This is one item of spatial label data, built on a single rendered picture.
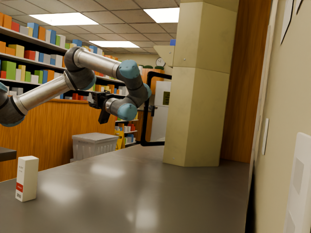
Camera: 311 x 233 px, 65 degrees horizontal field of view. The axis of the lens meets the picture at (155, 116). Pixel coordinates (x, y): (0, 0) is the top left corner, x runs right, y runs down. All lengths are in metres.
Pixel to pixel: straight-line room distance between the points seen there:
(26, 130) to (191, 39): 2.33
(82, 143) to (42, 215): 2.79
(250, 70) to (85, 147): 2.48
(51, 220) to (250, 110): 1.17
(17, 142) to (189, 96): 2.28
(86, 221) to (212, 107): 0.81
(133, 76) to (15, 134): 2.20
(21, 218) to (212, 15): 1.08
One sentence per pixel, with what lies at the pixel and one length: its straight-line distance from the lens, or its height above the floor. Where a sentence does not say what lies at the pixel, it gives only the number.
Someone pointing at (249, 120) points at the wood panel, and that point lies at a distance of 1.49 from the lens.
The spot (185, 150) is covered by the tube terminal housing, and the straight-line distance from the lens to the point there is 1.17.
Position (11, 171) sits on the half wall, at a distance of 3.10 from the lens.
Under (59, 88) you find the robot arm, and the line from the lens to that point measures 1.34.
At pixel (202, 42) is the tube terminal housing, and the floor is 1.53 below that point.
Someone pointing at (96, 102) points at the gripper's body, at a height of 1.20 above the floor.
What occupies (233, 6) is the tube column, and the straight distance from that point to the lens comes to 1.34.
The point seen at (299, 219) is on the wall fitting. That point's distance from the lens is 0.21.
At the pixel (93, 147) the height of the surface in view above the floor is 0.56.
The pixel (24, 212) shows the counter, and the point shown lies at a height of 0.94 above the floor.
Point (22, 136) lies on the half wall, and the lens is 3.08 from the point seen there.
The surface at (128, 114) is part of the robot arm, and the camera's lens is 1.02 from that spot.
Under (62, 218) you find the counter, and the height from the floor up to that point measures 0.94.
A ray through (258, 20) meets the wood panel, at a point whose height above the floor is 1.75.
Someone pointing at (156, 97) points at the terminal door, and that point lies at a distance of 1.31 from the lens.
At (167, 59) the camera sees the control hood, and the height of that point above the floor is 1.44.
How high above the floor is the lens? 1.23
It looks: 3 degrees down
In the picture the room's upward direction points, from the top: 6 degrees clockwise
